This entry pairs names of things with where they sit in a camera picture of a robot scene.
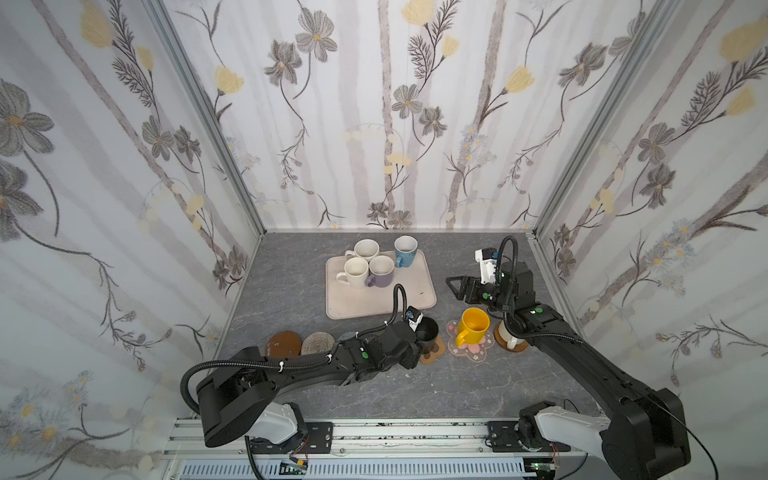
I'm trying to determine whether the black mug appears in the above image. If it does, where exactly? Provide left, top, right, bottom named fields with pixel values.
left=415, top=317, right=439, bottom=354

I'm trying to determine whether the lavender mug white inside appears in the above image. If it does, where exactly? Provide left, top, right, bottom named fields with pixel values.
left=366, top=255, right=395, bottom=288

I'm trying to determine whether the light blue mug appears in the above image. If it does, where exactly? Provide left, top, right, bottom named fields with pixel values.
left=394, top=235, right=418, bottom=268

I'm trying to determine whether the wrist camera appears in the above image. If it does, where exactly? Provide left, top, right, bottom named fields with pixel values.
left=475, top=247, right=498, bottom=284
left=403, top=306, right=423, bottom=331

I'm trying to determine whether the brown wooden round coaster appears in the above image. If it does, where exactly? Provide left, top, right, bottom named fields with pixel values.
left=494, top=321, right=529, bottom=353
left=265, top=331, right=303, bottom=359

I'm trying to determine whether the yellow mug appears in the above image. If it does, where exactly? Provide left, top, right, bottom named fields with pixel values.
left=454, top=307, right=490, bottom=347

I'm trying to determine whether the white slotted cable duct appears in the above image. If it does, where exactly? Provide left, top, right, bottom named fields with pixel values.
left=177, top=458, right=536, bottom=479

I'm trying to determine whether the white speckled mug rear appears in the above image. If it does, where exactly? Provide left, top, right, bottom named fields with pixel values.
left=345, top=239, right=380, bottom=262

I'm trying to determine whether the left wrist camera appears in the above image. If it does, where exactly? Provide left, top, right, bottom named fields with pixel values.
left=403, top=306, right=423, bottom=331

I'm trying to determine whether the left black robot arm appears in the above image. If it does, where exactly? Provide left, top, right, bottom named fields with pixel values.
left=179, top=285, right=439, bottom=448

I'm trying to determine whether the pink flower coaster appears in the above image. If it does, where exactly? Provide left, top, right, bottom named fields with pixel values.
left=446, top=321, right=495, bottom=364

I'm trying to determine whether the brown paw-shaped coaster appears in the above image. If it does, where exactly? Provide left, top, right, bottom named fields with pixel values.
left=420, top=334, right=446, bottom=365

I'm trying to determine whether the white mug red inside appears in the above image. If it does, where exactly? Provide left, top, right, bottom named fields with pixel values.
left=495, top=321, right=525, bottom=351

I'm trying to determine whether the white woven round coaster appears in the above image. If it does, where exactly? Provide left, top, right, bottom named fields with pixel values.
left=301, top=332, right=335, bottom=356

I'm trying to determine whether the beige plastic tray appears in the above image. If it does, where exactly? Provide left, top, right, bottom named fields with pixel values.
left=325, top=250, right=437, bottom=320

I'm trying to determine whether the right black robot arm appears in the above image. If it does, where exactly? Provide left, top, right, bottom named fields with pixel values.
left=446, top=236, right=691, bottom=479

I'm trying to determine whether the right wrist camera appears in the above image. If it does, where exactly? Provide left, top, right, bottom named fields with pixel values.
left=475, top=247, right=498, bottom=284

